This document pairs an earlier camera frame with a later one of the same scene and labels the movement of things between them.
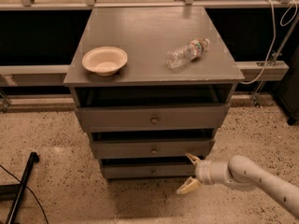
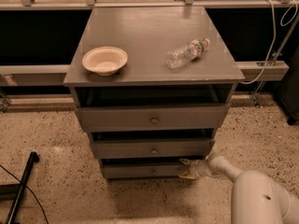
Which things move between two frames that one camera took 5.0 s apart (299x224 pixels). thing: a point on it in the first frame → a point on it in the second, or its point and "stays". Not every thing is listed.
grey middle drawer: (152, 148) stays
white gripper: (204, 172) → (195, 168)
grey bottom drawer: (149, 171) stays
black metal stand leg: (15, 191) stays
